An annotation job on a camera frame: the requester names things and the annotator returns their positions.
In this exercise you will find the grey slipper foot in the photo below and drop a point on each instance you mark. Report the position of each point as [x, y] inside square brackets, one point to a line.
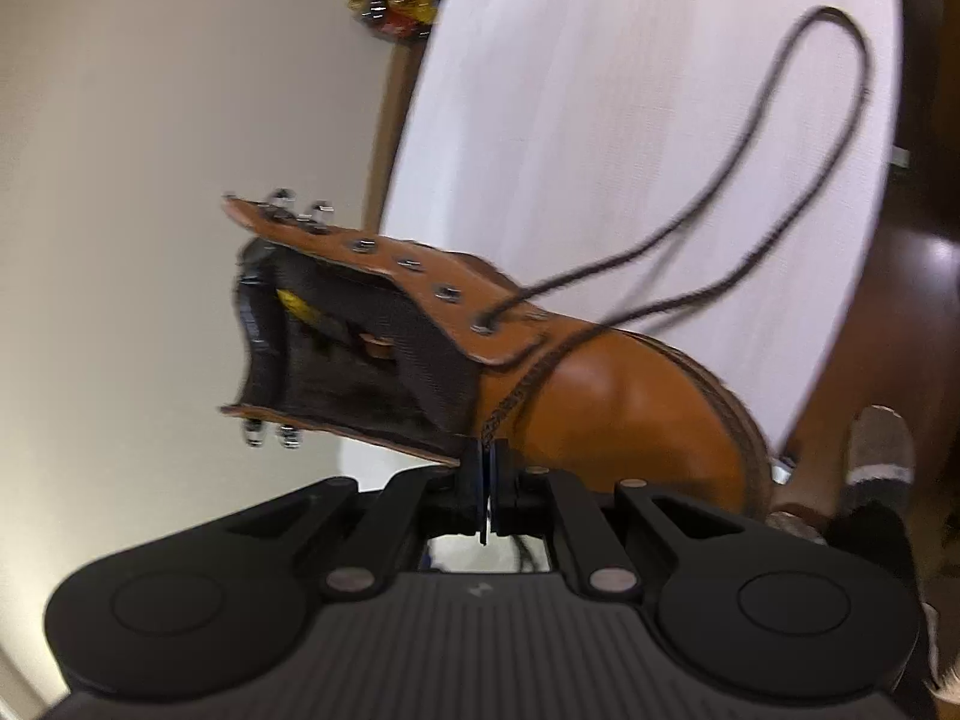
[880, 461]

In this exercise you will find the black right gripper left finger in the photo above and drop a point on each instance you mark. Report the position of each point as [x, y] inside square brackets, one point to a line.
[456, 497]

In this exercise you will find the brown leather boot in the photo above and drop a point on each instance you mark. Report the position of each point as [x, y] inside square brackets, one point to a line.
[428, 352]

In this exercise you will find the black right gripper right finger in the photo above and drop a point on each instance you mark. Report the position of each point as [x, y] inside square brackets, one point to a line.
[520, 497]

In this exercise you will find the dark brown shoelace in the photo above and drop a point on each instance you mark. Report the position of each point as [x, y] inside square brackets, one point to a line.
[750, 142]

